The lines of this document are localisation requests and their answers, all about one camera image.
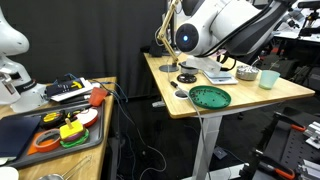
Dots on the dark red beans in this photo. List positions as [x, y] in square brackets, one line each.
[206, 95]

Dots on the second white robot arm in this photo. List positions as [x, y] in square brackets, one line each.
[17, 88]

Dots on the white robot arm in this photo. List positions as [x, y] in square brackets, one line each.
[234, 25]

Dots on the green plastic plate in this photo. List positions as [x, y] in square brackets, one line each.
[210, 97]

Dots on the orange plastic cup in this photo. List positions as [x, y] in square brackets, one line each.
[97, 96]

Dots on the teal translucent cup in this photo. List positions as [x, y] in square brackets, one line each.
[268, 79]

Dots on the white ringed desk grommet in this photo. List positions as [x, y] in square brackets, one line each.
[181, 94]

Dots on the black and wood desk lamp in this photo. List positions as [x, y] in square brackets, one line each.
[164, 34]

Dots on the black round lid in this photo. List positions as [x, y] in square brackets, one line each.
[186, 78]

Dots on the white digital kitchen scale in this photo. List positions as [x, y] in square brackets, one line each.
[222, 78]

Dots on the red white round disc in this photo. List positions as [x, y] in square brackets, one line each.
[88, 117]

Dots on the metal tin bowl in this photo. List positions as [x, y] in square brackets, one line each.
[248, 73]

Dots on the toy stacked burger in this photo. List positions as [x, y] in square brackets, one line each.
[73, 133]

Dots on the black controller box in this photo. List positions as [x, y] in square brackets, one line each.
[64, 87]

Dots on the dark grey tray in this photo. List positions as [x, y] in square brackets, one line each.
[95, 138]

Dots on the yellow black tape measure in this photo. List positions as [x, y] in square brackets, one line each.
[52, 120]

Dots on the metal strainer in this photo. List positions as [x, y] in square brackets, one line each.
[69, 173]

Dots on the orange tape roll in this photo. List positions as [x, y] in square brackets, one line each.
[47, 140]

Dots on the dark blue notebook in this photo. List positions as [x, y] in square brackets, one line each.
[15, 134]

